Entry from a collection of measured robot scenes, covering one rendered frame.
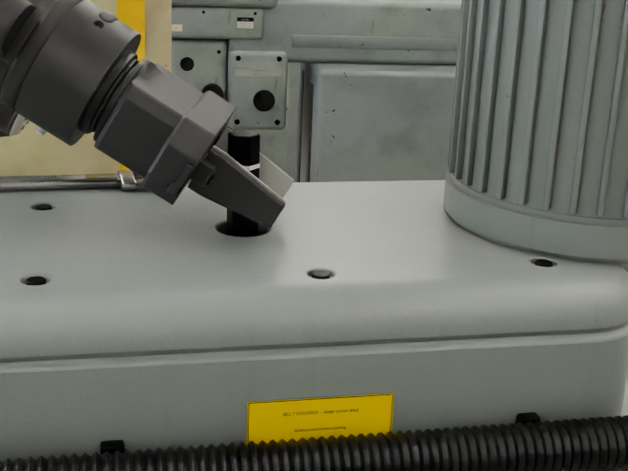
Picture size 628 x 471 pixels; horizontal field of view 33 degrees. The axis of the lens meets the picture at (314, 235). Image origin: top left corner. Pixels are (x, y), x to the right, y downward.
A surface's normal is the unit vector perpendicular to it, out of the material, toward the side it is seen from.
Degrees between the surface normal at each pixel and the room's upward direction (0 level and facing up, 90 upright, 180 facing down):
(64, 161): 90
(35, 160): 90
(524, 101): 90
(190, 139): 52
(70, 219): 0
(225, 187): 90
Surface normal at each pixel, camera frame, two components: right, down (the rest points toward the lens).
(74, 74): 0.06, 0.11
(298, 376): 0.21, 0.32
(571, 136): -0.42, 0.27
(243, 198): -0.07, 0.32
